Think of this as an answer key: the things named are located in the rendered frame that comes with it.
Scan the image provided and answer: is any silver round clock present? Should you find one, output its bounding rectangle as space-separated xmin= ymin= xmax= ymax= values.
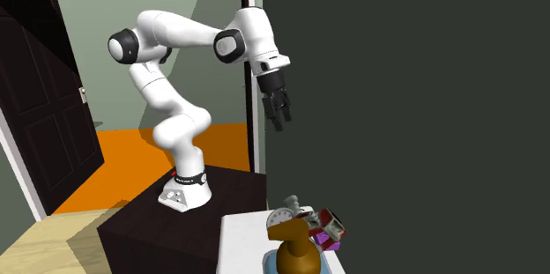
xmin=265 ymin=206 xmax=299 ymax=229

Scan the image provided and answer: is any red and grey toy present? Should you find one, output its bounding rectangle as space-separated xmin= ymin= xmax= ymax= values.
xmin=307 ymin=208 xmax=347 ymax=252

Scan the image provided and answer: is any purple block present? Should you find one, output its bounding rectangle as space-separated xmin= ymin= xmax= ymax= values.
xmin=309 ymin=230 xmax=342 ymax=252

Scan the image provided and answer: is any white table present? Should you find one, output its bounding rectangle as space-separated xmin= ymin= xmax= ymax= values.
xmin=216 ymin=209 xmax=347 ymax=274

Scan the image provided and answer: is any dark robot stand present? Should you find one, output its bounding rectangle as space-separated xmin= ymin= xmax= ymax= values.
xmin=96 ymin=164 xmax=269 ymax=274

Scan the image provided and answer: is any light blue plate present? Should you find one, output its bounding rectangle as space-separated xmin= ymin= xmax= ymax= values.
xmin=262 ymin=248 xmax=332 ymax=274

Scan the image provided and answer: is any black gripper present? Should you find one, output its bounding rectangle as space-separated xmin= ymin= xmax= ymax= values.
xmin=256 ymin=68 xmax=294 ymax=133

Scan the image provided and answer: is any grey figure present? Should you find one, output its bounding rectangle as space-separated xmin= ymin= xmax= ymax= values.
xmin=283 ymin=195 xmax=315 ymax=222

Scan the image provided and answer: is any dark panelled door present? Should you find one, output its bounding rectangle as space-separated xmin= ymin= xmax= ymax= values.
xmin=0 ymin=0 xmax=106 ymax=217

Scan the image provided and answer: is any brown vase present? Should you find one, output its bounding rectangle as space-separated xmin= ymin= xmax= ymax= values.
xmin=266 ymin=216 xmax=323 ymax=274

